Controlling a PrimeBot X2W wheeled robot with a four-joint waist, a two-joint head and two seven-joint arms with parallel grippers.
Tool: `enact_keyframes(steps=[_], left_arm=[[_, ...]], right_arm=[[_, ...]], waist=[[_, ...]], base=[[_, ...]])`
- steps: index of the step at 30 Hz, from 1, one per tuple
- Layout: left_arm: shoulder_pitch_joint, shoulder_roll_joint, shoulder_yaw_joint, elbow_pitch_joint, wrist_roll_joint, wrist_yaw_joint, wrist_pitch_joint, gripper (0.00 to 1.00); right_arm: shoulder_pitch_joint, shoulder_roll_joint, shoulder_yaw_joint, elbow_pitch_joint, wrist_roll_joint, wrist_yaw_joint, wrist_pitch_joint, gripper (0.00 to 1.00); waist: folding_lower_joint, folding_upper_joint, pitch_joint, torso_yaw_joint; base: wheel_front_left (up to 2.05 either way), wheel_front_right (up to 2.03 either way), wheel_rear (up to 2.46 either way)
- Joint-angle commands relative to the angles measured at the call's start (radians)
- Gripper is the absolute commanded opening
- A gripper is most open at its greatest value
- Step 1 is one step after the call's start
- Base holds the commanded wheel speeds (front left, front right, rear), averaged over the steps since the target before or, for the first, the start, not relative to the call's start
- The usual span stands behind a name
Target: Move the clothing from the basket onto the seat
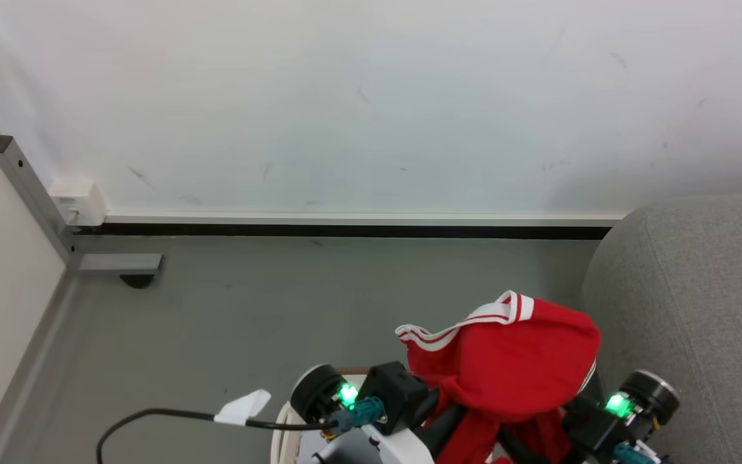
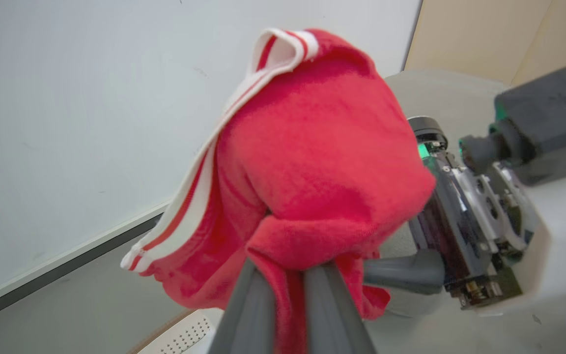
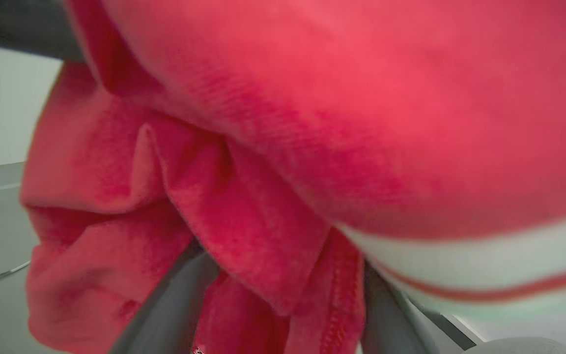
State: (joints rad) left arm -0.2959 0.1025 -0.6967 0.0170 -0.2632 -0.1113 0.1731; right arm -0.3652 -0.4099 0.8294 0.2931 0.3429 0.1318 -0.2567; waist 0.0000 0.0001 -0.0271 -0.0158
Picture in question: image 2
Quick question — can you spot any dark grey wrist camera box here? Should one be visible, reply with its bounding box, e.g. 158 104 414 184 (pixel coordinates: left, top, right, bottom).
493 66 566 186

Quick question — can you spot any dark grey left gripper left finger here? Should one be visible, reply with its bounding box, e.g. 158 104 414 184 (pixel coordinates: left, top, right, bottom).
208 259 278 354

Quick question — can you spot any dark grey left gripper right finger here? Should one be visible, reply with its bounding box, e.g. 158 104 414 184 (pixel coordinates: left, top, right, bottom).
304 262 378 354

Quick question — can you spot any white perforated laundry basket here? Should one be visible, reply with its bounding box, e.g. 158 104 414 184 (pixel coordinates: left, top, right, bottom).
127 308 226 354

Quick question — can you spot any right gripper exposed metal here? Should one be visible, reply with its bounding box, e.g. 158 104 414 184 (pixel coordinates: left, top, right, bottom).
363 116 540 310

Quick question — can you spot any dark grey baseboard strip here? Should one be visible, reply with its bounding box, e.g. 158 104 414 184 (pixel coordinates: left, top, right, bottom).
0 213 164 328

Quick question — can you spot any beige wall panel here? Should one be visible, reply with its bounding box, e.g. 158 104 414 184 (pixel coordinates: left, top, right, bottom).
403 0 566 87

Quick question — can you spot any red garment with white stripes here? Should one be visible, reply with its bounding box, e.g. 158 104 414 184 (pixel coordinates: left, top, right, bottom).
120 28 437 354

